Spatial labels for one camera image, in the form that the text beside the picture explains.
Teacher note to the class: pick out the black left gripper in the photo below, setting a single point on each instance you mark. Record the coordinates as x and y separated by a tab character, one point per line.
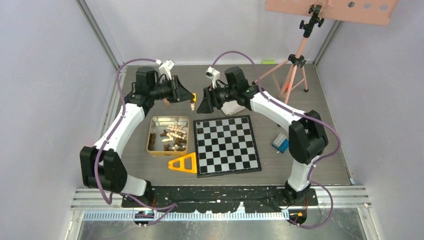
179	92

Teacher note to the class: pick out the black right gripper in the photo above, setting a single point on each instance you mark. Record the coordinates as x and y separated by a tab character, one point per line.
209	102

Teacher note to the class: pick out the black white folding chessboard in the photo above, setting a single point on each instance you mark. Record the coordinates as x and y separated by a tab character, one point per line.
224	146

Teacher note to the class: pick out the gold tin box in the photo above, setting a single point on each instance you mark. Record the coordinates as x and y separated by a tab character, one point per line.
168	136

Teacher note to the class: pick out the tin lid with bears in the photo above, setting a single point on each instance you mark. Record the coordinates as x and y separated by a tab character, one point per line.
231	108

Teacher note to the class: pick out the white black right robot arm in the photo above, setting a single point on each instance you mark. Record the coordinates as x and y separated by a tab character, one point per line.
307	138

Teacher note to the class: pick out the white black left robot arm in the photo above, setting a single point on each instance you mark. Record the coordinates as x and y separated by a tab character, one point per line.
101	164

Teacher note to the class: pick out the small wooden block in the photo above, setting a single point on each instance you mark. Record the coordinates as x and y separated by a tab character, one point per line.
166	102

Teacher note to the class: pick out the small green block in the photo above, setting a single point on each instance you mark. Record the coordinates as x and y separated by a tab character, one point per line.
268	62

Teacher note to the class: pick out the blue white lego block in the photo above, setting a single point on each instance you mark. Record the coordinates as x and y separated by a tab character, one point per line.
281	143

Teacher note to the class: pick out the pink tripod music stand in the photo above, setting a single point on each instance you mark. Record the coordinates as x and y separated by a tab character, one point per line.
372	12

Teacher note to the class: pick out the yellow triangular toy frame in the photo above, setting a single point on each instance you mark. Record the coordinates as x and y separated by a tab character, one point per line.
186	164

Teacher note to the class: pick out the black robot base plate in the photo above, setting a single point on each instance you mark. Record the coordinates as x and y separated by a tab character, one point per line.
219	199

